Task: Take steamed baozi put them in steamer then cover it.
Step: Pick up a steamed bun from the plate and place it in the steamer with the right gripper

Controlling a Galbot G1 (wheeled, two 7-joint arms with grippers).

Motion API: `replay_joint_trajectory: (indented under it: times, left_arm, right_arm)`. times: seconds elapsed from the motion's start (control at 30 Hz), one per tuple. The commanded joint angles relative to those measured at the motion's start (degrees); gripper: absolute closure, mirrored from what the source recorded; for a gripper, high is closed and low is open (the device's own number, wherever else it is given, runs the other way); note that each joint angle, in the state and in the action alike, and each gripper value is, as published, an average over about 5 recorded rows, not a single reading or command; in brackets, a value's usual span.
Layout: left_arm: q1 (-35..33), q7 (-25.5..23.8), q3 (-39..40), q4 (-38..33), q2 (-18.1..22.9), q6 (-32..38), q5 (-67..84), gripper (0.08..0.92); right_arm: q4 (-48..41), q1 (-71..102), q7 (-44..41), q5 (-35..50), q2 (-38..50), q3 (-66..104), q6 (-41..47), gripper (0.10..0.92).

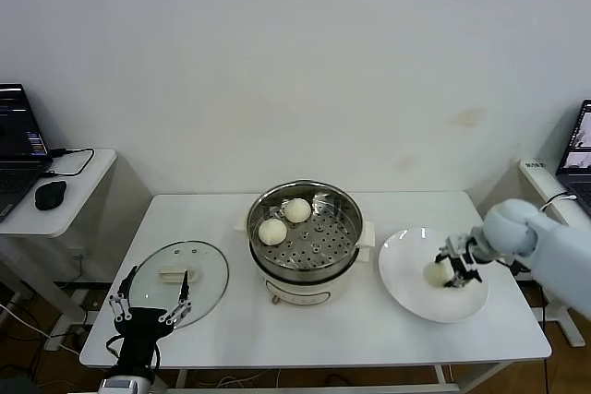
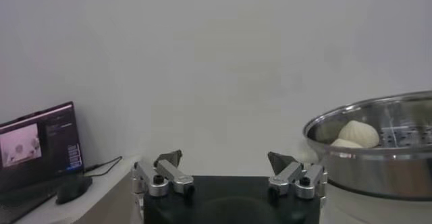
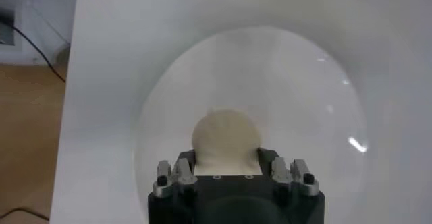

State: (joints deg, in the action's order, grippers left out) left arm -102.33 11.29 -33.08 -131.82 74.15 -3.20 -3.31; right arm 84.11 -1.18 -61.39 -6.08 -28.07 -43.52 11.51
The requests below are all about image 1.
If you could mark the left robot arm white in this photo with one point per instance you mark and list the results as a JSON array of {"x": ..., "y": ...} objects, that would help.
[{"x": 124, "y": 385}]

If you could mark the black laptop dark screen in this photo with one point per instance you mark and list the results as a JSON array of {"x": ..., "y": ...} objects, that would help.
[{"x": 18, "y": 126}]

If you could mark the black laptop pink screen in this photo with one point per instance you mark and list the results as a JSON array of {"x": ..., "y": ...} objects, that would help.
[{"x": 575, "y": 145}]

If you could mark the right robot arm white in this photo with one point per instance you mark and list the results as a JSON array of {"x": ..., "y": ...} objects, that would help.
[{"x": 545, "y": 237}]

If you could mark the stainless steel steamer basket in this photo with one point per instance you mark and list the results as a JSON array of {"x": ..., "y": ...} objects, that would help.
[{"x": 314, "y": 251}]

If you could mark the white round plate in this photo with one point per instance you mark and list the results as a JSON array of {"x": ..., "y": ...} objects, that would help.
[{"x": 406, "y": 251}]

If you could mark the white floor power strip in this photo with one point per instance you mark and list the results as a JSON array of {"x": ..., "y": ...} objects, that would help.
[{"x": 60, "y": 341}]

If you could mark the white table leg frame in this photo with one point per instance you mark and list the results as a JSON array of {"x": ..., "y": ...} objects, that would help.
[{"x": 181, "y": 378}]

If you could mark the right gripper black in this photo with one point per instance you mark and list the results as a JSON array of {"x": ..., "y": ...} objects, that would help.
[{"x": 468, "y": 251}]

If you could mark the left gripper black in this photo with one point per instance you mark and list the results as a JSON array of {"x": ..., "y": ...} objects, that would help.
[{"x": 141, "y": 327}]

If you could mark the cream electric cooker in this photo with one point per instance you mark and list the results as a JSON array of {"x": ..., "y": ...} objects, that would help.
[{"x": 300, "y": 292}]

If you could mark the black computer mouse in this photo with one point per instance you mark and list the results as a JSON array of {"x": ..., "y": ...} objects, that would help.
[{"x": 50, "y": 195}]

